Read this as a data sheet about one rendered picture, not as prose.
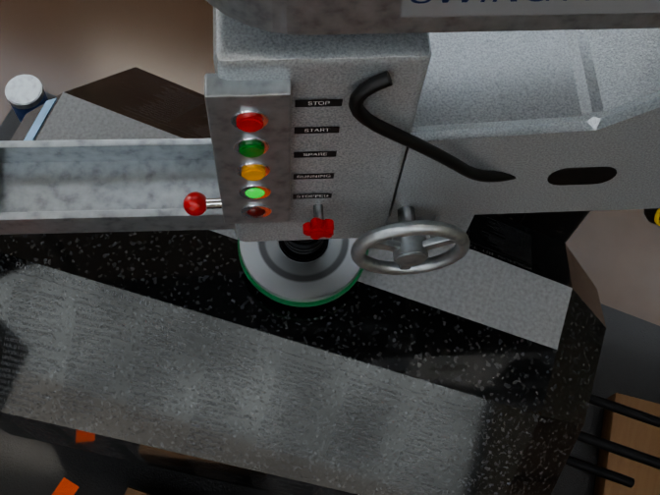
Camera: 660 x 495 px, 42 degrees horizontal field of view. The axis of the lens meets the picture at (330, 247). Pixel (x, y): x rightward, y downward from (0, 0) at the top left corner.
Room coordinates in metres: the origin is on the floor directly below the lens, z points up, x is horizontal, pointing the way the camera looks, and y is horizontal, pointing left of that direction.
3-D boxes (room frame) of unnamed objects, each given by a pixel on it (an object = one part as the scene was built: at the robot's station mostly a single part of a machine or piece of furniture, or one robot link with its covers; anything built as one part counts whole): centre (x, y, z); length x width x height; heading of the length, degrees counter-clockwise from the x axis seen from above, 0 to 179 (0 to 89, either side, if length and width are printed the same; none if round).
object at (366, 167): (0.57, -0.03, 1.30); 0.36 x 0.22 x 0.45; 100
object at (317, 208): (0.43, 0.02, 1.22); 0.04 x 0.04 x 0.04; 10
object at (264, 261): (0.56, 0.05, 0.85); 0.21 x 0.21 x 0.01
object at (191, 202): (0.47, 0.16, 1.15); 0.08 x 0.03 x 0.03; 100
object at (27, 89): (1.20, 0.89, 0.08); 0.10 x 0.10 x 0.13
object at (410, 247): (0.46, -0.09, 1.18); 0.15 x 0.10 x 0.15; 100
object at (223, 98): (0.43, 0.09, 1.35); 0.08 x 0.03 x 0.28; 100
